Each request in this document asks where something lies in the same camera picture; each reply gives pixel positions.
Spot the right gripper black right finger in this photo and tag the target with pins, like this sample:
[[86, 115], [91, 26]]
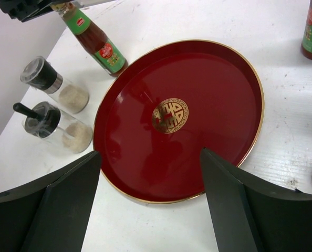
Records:
[[252, 214]]

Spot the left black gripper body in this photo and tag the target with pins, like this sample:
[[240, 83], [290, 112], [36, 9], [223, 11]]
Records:
[[25, 10]]

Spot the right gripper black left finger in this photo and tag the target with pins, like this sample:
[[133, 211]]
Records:
[[52, 212]]

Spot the black cap glass shaker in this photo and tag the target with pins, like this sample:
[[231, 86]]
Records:
[[40, 75]]

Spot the red round tray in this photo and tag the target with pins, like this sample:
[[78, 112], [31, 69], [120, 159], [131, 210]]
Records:
[[167, 106]]

